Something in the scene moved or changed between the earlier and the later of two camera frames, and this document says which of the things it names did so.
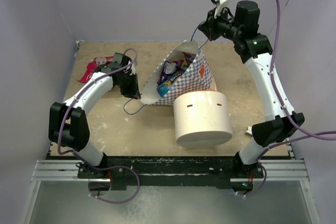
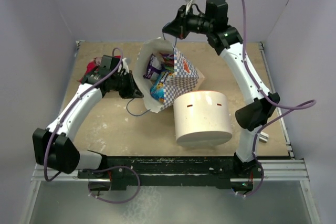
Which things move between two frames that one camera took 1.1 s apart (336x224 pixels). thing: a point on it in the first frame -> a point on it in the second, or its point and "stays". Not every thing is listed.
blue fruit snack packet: (164, 87) -> (157, 90)
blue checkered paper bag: (197, 78) -> (184, 78)
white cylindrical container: (202, 119) stays
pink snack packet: (92, 66) stays
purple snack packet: (171, 68) -> (163, 62)
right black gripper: (210, 30) -> (178, 28)
